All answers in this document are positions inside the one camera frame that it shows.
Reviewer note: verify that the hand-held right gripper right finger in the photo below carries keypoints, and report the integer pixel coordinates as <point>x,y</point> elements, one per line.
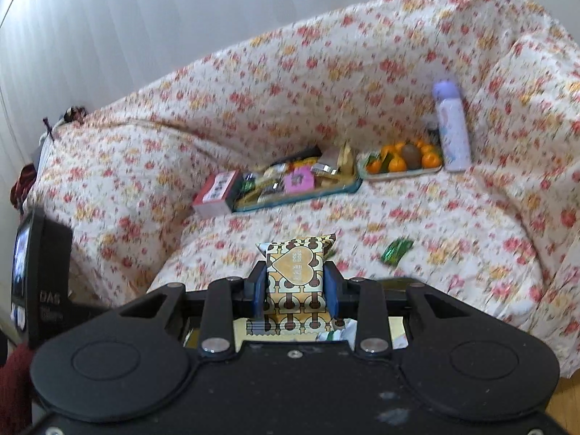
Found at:
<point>332,291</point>

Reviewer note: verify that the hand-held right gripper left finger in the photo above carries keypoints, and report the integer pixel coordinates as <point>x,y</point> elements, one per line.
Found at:
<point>259,292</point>

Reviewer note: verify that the brown patterned heart snack packet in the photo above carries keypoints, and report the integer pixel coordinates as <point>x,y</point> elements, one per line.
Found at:
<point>297,263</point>

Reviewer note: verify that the green candy wrapper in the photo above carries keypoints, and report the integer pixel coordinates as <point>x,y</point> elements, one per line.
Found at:
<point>396,251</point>

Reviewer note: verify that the dark red cloth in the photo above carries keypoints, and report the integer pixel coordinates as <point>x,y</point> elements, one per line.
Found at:
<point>22,185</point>

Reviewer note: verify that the blue snack tin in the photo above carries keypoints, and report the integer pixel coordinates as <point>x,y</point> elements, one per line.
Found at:
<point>326,190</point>

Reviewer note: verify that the clear brown snack packet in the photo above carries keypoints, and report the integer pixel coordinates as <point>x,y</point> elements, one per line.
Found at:
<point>268,191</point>

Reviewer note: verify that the red box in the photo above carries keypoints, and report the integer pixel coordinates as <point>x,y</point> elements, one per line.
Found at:
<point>215,195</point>

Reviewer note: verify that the small green candy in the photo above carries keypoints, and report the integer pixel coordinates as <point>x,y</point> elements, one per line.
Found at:
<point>248,183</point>

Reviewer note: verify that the pink snack packet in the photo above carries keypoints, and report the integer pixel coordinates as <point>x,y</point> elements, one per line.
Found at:
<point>298,180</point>

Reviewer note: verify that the silver purple foil packet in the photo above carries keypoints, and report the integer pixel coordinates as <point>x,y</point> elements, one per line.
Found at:
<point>326,164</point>

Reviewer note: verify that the yellow and red packet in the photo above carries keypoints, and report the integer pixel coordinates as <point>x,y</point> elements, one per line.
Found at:
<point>303,162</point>

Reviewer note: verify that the light blue tray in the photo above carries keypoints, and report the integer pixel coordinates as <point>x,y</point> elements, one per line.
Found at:
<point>398,176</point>

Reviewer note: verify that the gold foil packet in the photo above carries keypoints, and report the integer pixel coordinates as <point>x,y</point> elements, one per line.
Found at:
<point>346,158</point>

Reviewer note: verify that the long black packet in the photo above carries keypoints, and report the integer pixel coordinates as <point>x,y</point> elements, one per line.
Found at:
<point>297,154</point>

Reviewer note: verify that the kiwi fruit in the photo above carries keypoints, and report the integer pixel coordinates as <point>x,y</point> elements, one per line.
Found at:
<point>412,153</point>

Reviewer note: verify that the pile of tangerines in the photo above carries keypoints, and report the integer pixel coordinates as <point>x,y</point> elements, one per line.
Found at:
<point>430,159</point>

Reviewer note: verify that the dark coffee can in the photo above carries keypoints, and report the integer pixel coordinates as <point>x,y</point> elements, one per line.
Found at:
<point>430,127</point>

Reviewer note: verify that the floral cloth cover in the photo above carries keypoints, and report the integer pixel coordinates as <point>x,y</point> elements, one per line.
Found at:
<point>272,99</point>

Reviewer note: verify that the purple rabbit thermos bottle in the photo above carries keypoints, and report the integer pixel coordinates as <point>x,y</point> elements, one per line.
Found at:
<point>453,131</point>

